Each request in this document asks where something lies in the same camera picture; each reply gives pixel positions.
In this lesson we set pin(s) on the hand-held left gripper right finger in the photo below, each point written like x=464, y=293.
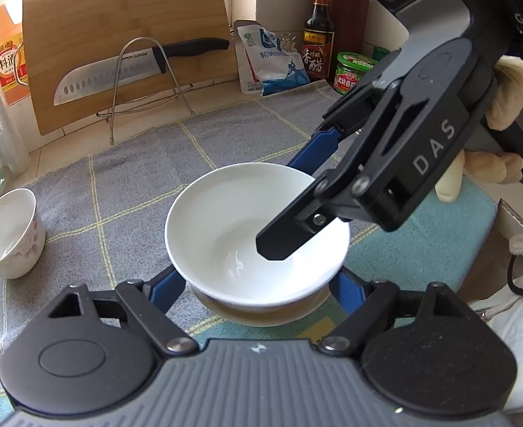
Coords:
x=348, y=287

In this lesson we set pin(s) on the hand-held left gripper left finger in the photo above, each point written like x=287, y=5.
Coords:
x=165, y=287

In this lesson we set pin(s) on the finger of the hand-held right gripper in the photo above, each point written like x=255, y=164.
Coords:
x=317, y=149
x=288, y=235

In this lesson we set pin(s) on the white ceramic bowl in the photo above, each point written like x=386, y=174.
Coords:
x=225, y=231
x=261, y=313

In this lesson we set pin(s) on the person's right hand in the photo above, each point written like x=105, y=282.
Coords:
x=515, y=93

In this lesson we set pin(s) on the blue and white bag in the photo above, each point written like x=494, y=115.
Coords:
x=288, y=78

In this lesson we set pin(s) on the green lidded jar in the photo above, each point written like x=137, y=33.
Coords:
x=350, y=73

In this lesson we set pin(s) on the grey checkered towel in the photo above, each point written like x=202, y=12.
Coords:
x=123, y=195

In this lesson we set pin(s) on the dark vinegar bottle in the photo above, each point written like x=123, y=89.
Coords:
x=318, y=40

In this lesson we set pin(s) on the dark red knife block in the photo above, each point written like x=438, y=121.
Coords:
x=348, y=22

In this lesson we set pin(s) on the white plastic bag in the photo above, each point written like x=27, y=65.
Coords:
x=254, y=49

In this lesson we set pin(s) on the small floral white bowl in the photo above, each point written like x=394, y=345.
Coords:
x=7, y=235

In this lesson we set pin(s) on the white clothing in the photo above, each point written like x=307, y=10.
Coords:
x=519, y=342

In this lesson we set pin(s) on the bamboo cutting board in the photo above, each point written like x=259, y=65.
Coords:
x=110, y=13

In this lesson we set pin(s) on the orange cooking wine jug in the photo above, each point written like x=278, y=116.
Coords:
x=7, y=44

